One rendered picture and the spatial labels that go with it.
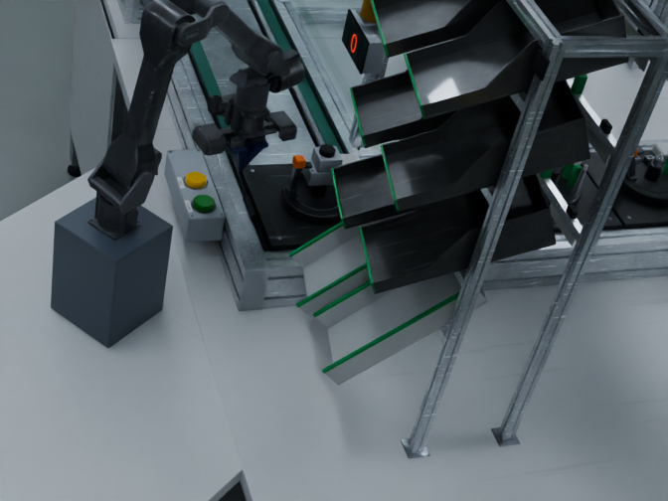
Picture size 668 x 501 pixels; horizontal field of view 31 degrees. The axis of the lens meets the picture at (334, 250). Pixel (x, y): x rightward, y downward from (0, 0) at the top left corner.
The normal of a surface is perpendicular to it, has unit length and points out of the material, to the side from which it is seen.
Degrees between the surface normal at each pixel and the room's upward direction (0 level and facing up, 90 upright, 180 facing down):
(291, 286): 90
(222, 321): 0
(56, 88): 0
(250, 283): 90
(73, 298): 90
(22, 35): 0
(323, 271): 45
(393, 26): 25
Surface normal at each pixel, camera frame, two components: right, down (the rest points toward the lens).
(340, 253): -0.56, -0.57
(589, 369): 0.18, -0.75
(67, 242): -0.58, 0.44
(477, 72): -0.25, -0.70
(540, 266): 0.29, 0.66
